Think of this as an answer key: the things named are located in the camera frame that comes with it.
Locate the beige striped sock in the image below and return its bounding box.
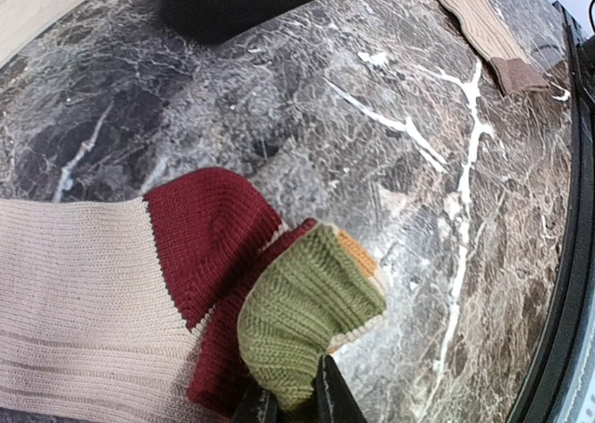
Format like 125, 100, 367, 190
1, 167, 387, 422

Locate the wooden compartment tray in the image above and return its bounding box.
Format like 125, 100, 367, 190
1, 0, 85, 64

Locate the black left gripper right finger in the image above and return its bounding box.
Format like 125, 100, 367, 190
314, 355, 367, 423

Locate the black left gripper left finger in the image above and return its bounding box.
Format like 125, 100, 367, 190
231, 388, 279, 423

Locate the tan plain sock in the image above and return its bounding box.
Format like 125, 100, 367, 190
438, 0, 549, 95

